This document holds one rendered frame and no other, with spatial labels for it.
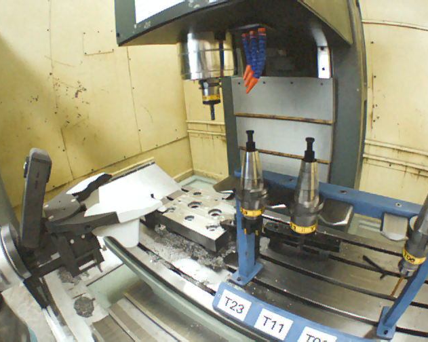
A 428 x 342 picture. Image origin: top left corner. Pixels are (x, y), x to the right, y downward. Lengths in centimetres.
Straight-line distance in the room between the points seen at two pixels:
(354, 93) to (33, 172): 97
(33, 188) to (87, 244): 10
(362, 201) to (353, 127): 60
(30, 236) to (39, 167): 8
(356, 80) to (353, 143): 25
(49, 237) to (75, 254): 4
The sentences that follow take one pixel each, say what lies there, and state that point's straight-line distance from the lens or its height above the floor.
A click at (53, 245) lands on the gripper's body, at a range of 32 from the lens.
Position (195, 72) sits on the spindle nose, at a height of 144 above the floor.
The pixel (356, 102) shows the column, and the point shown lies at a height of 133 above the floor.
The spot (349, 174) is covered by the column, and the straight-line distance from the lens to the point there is 106.
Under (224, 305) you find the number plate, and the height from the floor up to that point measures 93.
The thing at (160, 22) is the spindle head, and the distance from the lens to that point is 49.
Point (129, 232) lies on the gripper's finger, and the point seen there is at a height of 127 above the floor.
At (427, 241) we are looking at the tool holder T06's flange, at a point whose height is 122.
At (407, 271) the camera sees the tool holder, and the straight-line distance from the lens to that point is 44.
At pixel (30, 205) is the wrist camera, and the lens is 28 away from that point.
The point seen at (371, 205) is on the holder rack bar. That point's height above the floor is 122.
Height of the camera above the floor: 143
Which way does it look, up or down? 22 degrees down
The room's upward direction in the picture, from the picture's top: 6 degrees counter-clockwise
